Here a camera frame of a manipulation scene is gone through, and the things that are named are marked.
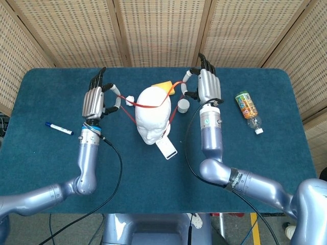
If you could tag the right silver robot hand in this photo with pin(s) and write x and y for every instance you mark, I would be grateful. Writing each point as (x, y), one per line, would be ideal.
(209, 86)

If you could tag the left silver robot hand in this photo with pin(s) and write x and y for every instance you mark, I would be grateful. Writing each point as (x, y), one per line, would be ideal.
(93, 104)

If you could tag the white ID card holder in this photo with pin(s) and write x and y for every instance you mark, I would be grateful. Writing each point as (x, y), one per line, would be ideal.
(167, 148)

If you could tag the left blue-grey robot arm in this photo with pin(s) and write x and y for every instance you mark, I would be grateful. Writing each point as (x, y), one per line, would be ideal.
(87, 158)

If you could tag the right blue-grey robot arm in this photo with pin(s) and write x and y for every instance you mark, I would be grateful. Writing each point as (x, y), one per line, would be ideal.
(212, 137)

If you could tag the white foam mannequin head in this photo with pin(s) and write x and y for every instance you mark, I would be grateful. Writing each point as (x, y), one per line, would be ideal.
(150, 122)

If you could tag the small white jar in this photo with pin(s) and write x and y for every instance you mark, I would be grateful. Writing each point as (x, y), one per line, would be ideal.
(183, 106)

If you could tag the small white toy figure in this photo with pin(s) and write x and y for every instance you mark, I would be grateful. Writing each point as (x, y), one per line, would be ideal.
(130, 98)

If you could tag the white marker with blue cap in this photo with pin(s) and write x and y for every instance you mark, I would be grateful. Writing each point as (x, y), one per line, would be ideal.
(58, 128)

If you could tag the orange juice plastic bottle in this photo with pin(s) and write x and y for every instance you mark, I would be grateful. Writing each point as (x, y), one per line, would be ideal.
(246, 107)

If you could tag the yellow sponge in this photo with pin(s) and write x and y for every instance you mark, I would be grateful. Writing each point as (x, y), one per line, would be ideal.
(163, 85)

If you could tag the teal carpet table cover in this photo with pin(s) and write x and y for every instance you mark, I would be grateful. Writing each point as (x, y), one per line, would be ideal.
(64, 158)

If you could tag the woven bamboo screen panel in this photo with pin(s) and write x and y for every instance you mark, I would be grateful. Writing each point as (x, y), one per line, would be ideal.
(242, 33)
(15, 63)
(163, 33)
(306, 76)
(76, 33)

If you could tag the white perforated plate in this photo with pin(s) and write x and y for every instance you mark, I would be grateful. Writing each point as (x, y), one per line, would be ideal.
(198, 222)

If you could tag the blue-grey robot torso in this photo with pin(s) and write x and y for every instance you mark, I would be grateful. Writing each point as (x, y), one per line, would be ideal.
(153, 229)

